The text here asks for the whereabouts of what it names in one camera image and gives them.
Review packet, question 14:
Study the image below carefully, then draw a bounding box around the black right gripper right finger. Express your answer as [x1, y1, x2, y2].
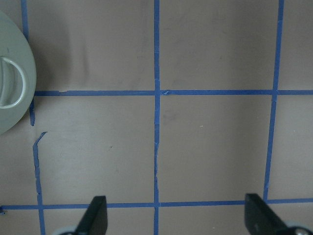
[244, 193, 293, 235]

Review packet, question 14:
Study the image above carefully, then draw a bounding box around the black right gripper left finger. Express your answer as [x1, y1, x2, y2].
[74, 196, 108, 235]

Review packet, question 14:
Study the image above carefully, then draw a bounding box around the pale green electric pot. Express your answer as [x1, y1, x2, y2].
[0, 12, 37, 134]

